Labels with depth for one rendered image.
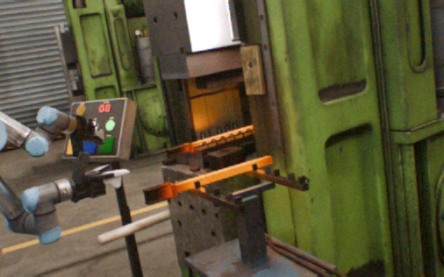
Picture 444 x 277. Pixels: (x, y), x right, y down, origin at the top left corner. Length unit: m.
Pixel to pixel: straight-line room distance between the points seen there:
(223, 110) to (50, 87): 7.60
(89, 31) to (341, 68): 5.11
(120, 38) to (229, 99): 4.39
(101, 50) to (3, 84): 3.31
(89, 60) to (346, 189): 5.13
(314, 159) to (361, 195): 0.38
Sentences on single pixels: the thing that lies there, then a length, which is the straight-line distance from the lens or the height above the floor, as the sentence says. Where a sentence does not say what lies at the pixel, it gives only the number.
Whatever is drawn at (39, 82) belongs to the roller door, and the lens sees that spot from 9.75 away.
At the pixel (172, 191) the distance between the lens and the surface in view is 1.52.
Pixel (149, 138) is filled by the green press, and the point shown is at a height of 0.22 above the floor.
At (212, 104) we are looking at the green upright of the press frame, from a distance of 2.30.
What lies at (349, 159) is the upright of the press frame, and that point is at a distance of 2.01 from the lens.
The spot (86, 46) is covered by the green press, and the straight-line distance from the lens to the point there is 6.73.
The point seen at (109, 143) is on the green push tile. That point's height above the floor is 1.02.
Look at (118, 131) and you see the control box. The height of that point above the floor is 1.06.
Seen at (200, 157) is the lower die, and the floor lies 0.96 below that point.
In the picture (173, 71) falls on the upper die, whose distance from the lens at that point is 2.00.
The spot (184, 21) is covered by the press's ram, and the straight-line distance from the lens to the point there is 1.89.
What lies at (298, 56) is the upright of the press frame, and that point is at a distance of 1.71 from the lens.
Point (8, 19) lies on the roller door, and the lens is 9.74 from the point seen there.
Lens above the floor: 1.41
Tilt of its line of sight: 11 degrees down
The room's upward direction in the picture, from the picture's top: 9 degrees counter-clockwise
